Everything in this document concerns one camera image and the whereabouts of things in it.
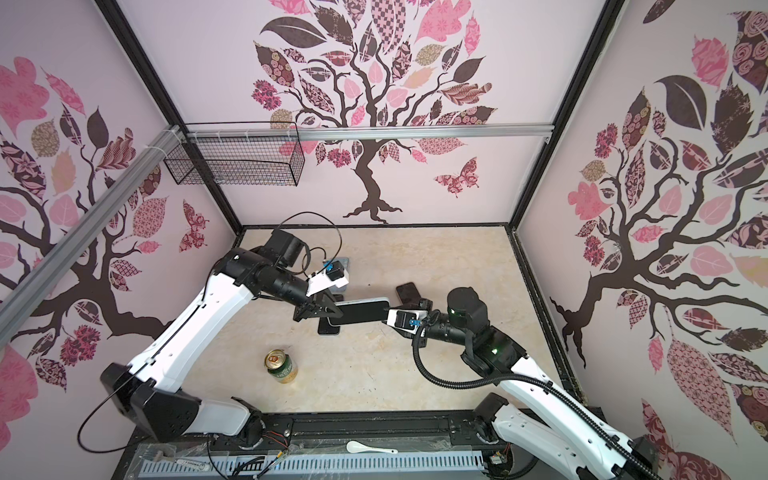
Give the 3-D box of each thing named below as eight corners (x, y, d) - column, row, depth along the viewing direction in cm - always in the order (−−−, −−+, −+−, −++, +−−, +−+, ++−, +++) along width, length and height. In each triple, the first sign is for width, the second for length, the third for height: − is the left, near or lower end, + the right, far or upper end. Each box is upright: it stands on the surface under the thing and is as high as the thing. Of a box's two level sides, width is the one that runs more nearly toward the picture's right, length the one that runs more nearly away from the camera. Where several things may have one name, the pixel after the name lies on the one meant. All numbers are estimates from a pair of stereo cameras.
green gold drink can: (275, 384, 83) (261, 371, 75) (279, 364, 87) (267, 349, 78) (295, 384, 83) (284, 371, 75) (299, 364, 87) (289, 349, 78)
